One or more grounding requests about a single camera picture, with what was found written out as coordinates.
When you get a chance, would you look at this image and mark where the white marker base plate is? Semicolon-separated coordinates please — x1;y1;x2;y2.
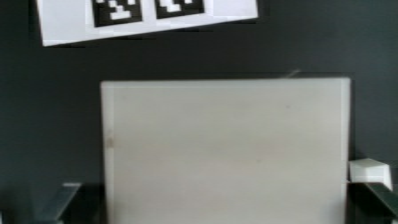
36;0;258;46

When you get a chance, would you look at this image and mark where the white cabinet top block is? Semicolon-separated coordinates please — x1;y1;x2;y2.
102;78;351;224

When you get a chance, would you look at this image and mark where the gripper right finger with black tip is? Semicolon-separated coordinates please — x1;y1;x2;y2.
347;157;398;224

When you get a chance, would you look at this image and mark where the gripper left finger with black tip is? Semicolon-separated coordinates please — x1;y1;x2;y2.
29;182;82;224

